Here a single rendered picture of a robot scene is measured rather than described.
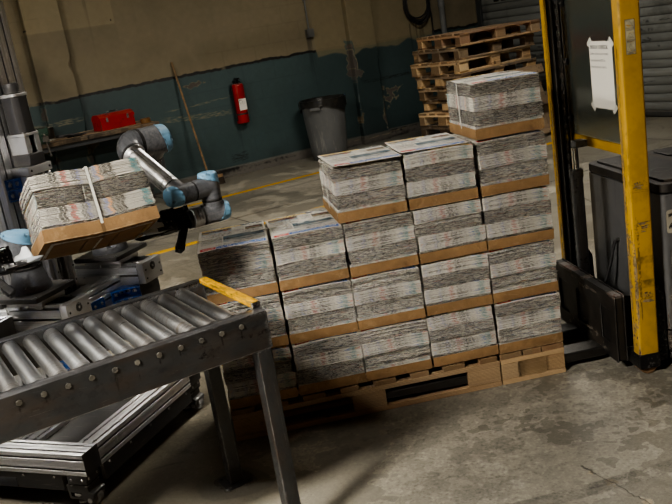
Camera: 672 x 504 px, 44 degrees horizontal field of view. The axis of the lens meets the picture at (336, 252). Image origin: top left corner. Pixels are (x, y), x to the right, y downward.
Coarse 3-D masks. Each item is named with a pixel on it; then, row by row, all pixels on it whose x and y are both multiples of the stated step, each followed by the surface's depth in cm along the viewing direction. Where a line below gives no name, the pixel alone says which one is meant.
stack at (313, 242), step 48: (240, 240) 332; (288, 240) 328; (336, 240) 332; (384, 240) 335; (432, 240) 337; (480, 240) 340; (240, 288) 330; (336, 288) 336; (384, 288) 339; (432, 288) 343; (480, 288) 345; (336, 336) 341; (384, 336) 344; (432, 336) 347; (480, 336) 351; (240, 384) 340; (288, 384) 343; (384, 384) 349; (480, 384) 356; (240, 432) 345
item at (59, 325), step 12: (168, 288) 291; (192, 288) 292; (204, 288) 294; (132, 300) 284; (156, 300) 286; (96, 312) 277; (120, 312) 280; (48, 324) 272; (60, 324) 270; (12, 336) 266; (24, 336) 265; (120, 336) 281; (0, 348) 261; (24, 348) 265; (48, 348) 269; (60, 360) 272; (12, 372) 264
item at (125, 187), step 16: (128, 160) 277; (112, 176) 273; (128, 176) 276; (144, 176) 278; (112, 192) 272; (128, 192) 275; (144, 192) 278; (112, 208) 272; (128, 208) 274; (144, 224) 277; (112, 240) 285; (128, 240) 297
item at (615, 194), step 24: (600, 168) 380; (648, 168) 357; (600, 192) 386; (600, 216) 391; (624, 216) 366; (600, 240) 396; (624, 240) 371; (600, 264) 401; (624, 264) 375; (624, 288) 380
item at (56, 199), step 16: (48, 176) 264; (64, 176) 267; (32, 192) 262; (48, 192) 264; (64, 192) 266; (80, 192) 268; (32, 208) 269; (48, 208) 263; (64, 208) 266; (80, 208) 268; (32, 224) 277; (48, 224) 262; (64, 224) 264; (32, 240) 283; (64, 240) 263; (80, 240) 268; (48, 256) 279
